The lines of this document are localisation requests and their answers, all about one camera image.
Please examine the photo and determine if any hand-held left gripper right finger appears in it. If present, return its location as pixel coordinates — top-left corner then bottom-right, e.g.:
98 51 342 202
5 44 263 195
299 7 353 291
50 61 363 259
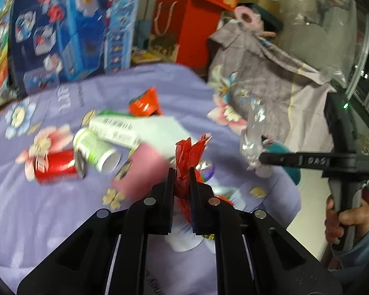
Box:
189 167 344 295

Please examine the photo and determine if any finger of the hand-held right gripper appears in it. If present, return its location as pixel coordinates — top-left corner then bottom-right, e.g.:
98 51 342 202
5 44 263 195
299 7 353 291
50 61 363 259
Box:
259 151 328 170

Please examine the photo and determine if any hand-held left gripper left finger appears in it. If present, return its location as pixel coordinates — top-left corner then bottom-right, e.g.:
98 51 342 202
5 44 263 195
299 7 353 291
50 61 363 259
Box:
17 167 176 295

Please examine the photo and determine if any teal round bin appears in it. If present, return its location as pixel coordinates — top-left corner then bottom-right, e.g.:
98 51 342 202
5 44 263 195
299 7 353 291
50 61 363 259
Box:
261 138 302 186

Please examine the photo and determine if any pink packet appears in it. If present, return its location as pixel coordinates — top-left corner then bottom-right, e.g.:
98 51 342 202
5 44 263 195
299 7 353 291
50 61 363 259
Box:
110 142 170 198

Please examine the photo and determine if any clear plastic wrapper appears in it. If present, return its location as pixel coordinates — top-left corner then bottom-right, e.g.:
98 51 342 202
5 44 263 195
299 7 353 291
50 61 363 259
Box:
239 97 269 172

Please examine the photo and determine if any red crinkled wrapper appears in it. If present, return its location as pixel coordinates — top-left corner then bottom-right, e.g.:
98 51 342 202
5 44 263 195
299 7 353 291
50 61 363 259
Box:
174 133 213 222

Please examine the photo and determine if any white paper sheet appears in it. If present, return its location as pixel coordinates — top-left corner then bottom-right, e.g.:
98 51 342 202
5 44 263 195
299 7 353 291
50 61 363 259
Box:
131 115 189 159

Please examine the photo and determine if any green white medicine box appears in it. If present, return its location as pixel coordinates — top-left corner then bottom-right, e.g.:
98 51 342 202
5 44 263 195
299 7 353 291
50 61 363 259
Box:
89 109 142 148

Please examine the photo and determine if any green label white bottle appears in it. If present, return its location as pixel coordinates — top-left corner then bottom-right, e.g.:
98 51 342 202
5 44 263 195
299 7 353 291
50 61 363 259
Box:
72 127 122 173

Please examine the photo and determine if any red snack packet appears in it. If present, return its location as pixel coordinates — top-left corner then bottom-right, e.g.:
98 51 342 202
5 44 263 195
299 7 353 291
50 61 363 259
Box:
128 87 164 118

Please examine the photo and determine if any red soda can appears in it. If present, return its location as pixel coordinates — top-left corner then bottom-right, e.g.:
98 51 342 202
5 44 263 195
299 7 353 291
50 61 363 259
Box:
33 148 87 185

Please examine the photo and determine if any person's right hand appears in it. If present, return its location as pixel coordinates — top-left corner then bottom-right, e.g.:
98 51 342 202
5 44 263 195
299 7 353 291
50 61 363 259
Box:
324 197 369 245

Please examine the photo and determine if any colourful foil wrapper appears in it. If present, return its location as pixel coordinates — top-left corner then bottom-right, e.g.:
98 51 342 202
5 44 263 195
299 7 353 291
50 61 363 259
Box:
198 159 216 185

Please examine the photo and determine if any grey floral blanket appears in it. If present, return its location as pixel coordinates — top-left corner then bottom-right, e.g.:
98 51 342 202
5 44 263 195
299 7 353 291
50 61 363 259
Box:
207 18 338 160

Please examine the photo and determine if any purple floral bed sheet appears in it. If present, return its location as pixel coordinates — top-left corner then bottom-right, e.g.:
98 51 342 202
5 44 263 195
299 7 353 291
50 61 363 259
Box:
0 63 302 295

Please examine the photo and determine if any clear plastic wrapped bundle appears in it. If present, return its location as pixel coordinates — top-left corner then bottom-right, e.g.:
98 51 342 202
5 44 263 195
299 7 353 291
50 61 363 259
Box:
270 0 359 84

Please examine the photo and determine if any dark teal box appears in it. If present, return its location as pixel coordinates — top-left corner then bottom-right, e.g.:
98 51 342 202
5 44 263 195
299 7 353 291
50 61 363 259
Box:
251 1 284 32

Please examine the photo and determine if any dark gold patterned box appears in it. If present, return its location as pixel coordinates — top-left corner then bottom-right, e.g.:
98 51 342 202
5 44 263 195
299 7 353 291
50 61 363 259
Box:
148 33 181 64

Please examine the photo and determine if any red gift bag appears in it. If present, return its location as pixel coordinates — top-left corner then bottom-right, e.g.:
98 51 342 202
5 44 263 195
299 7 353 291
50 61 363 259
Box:
152 0 222 69

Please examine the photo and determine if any blue toy box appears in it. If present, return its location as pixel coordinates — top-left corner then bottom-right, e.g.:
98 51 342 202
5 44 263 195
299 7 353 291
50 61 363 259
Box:
9 0 136 96

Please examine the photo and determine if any pink ring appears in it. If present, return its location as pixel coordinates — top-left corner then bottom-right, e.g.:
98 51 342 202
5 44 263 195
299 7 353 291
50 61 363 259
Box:
233 4 262 32

